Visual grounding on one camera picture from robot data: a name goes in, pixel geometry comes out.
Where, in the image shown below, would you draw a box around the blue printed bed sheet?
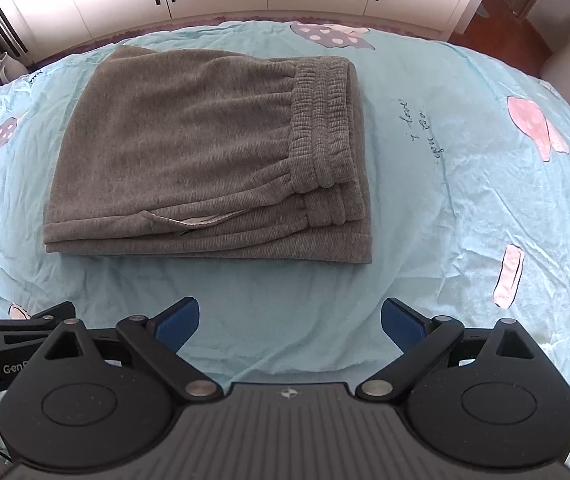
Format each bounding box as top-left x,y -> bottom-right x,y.
0,19 -> 570,480

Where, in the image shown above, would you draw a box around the grey pants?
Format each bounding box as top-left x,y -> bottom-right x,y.
43,45 -> 373,266

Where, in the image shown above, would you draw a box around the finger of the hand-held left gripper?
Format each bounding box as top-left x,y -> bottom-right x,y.
0,301 -> 77,347

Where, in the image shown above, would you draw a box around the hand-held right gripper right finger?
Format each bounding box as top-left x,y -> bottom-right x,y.
356,297 -> 537,402

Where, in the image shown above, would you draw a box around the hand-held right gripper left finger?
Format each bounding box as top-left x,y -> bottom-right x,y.
40,297 -> 222,401

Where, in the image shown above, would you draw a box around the white jug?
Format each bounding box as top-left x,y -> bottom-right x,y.
0,52 -> 32,82

